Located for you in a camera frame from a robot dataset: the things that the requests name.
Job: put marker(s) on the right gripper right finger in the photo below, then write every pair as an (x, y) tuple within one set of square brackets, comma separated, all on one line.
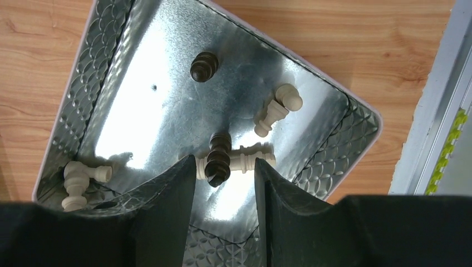
[(298, 229)]

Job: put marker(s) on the white chess bishop in container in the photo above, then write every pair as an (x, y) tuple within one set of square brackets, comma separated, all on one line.
[(287, 98)]

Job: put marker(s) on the clear plastic container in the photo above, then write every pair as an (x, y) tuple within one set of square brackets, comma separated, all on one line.
[(132, 104)]

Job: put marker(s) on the white fallen piece in container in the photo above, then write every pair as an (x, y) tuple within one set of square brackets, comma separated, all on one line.
[(238, 162)]

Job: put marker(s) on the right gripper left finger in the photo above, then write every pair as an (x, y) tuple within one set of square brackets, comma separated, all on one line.
[(146, 226)]

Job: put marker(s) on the white chess knight in container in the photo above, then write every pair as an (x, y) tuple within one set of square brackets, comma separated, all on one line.
[(77, 179)]

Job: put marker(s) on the dark chess piece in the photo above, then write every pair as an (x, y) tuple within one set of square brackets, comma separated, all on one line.
[(217, 168)]

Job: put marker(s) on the dark chess pawn in container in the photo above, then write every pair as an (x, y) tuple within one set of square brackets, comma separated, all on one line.
[(204, 66)]

